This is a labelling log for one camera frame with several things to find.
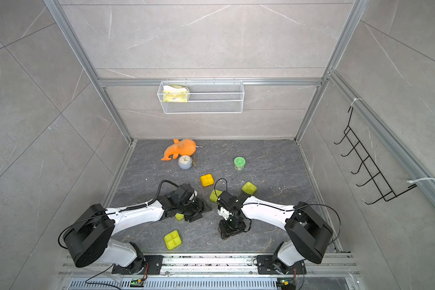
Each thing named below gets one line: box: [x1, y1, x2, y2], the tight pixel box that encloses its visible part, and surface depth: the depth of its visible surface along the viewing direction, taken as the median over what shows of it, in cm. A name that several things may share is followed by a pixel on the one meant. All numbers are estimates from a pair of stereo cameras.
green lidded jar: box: [233, 156, 246, 171], surface depth 105 cm
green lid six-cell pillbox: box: [209, 189, 223, 204], surface depth 96 cm
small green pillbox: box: [241, 181, 257, 196], surface depth 97 cm
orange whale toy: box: [160, 138, 197, 161], surface depth 110 cm
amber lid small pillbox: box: [200, 173, 214, 187], surface depth 102 cm
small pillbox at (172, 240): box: [164, 229, 182, 251], surface depth 81 cm
